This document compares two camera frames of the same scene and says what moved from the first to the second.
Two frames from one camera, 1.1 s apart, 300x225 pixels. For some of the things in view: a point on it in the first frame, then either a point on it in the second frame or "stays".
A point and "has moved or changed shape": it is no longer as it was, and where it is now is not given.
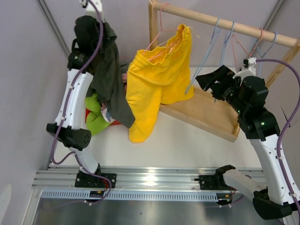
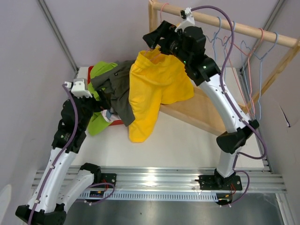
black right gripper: [224, 76] to [166, 31]
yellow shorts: [155, 78] stays
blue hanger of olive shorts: [228, 23] to [216, 36]
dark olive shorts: [108, 86] has moved or changed shape
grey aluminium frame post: [55, 27] stays
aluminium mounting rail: [61, 178] stays
